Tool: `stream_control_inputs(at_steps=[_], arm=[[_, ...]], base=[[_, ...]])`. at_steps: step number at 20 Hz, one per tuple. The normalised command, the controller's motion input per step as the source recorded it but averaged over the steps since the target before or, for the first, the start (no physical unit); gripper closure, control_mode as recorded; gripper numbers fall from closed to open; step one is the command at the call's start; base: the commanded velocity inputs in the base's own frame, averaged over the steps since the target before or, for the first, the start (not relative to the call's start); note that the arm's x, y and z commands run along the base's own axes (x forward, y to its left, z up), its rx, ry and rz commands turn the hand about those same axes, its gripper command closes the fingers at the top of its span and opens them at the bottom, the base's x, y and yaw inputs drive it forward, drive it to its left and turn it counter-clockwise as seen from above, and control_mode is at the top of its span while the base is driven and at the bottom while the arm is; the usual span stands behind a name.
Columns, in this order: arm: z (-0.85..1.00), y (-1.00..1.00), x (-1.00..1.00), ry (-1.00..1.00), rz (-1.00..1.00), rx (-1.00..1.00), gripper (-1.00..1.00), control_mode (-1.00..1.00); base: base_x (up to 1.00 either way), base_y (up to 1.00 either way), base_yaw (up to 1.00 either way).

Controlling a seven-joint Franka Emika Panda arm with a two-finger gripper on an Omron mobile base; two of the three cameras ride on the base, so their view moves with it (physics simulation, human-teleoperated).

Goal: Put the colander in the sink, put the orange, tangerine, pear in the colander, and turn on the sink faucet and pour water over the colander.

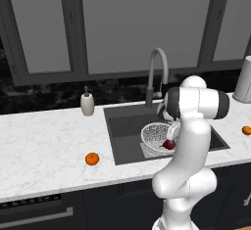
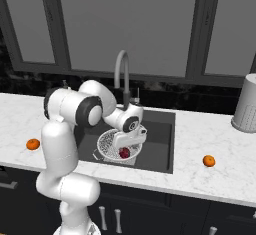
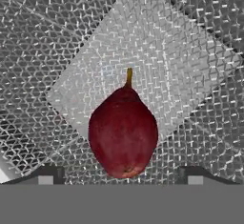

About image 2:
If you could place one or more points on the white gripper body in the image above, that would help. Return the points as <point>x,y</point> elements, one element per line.
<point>128,140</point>

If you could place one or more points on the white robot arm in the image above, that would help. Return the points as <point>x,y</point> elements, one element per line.
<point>63,145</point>

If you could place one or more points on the red pear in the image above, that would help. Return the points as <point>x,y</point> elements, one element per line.
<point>124,153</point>

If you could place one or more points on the white perforated colander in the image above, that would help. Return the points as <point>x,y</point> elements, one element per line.
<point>106,144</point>

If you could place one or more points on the dark sink basin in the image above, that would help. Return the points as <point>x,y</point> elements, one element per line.
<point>158,139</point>

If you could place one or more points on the grey faucet lever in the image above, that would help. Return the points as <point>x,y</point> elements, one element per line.
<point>137,97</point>

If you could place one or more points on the grey arched sink faucet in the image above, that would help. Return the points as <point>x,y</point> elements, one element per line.
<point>126,79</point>

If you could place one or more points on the small orange tangerine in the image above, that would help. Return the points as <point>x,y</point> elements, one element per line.
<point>209,161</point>

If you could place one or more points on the orange fruit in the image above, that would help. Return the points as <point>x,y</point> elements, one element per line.
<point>33,144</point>

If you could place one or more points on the white perforated cylinder container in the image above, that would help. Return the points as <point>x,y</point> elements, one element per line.
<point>246,105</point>

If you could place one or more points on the dark drawer front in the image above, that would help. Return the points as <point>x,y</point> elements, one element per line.
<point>20,209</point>

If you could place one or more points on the dark grey window frame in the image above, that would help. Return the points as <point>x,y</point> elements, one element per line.
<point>195,29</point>

